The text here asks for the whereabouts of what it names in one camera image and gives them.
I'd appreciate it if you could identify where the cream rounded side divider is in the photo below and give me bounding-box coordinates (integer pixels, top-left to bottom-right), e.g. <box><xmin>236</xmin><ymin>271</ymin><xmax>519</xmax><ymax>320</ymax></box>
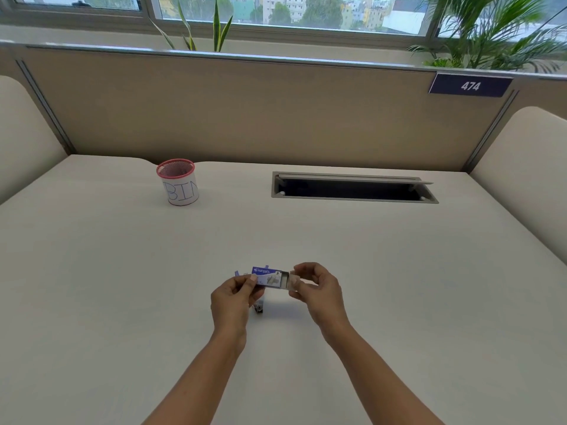
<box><xmin>0</xmin><ymin>75</ymin><xmax>70</xmax><ymax>205</ymax></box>
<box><xmin>469</xmin><ymin>105</ymin><xmax>567</xmax><ymax>267</ymax></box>

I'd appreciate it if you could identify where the blue staple box sleeve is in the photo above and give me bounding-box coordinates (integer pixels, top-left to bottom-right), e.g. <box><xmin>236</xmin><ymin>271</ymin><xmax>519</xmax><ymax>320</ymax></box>
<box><xmin>234</xmin><ymin>266</ymin><xmax>292</xmax><ymax>291</ymax></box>

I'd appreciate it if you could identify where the person's left hand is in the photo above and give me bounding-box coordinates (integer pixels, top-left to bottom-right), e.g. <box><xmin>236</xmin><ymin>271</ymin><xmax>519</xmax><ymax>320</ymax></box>
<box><xmin>210</xmin><ymin>273</ymin><xmax>266</xmax><ymax>346</ymax></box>

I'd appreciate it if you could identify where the person's left forearm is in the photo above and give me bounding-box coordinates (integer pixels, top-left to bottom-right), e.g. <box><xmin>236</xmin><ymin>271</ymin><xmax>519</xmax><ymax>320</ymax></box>
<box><xmin>144</xmin><ymin>330</ymin><xmax>249</xmax><ymax>425</ymax></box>

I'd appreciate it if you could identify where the snake plant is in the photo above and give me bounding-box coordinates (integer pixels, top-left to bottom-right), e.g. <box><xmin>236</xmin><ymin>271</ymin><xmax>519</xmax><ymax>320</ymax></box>
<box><xmin>150</xmin><ymin>0</ymin><xmax>234</xmax><ymax>53</ymax></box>

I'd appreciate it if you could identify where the beige desk partition panel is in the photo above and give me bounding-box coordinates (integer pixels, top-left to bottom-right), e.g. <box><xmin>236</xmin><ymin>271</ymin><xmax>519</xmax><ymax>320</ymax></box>
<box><xmin>0</xmin><ymin>40</ymin><xmax>567</xmax><ymax>174</ymax></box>

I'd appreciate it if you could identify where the dark blue number sign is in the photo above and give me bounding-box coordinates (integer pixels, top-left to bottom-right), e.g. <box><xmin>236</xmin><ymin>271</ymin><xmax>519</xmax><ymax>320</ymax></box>
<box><xmin>428</xmin><ymin>72</ymin><xmax>515</xmax><ymax>99</ymax></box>

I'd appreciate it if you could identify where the grey window frame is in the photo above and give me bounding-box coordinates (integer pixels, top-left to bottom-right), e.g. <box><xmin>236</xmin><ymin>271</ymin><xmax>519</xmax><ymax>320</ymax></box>
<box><xmin>0</xmin><ymin>0</ymin><xmax>567</xmax><ymax>42</ymax></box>

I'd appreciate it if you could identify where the green palm plant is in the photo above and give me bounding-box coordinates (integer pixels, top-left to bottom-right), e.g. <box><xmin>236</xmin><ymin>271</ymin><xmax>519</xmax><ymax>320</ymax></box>
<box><xmin>407</xmin><ymin>0</ymin><xmax>567</xmax><ymax>75</ymax></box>

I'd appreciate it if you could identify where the person's right forearm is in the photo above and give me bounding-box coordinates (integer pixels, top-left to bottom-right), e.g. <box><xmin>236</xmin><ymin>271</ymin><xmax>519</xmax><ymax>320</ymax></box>
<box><xmin>320</xmin><ymin>323</ymin><xmax>446</xmax><ymax>425</ymax></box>

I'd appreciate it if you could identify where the person's right hand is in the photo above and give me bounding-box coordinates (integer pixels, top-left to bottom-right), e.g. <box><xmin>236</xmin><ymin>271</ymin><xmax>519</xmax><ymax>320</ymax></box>
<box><xmin>288</xmin><ymin>262</ymin><xmax>351</xmax><ymax>342</ymax></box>

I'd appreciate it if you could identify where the desk cable tray opening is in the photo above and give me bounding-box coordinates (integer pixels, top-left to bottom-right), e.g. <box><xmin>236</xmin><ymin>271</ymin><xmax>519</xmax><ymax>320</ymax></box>
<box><xmin>271</xmin><ymin>171</ymin><xmax>439</xmax><ymax>204</ymax></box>

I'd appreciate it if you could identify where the pink mesh pen cup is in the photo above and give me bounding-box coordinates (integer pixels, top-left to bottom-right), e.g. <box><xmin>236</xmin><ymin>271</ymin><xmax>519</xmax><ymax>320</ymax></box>
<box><xmin>156</xmin><ymin>158</ymin><xmax>200</xmax><ymax>207</ymax></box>

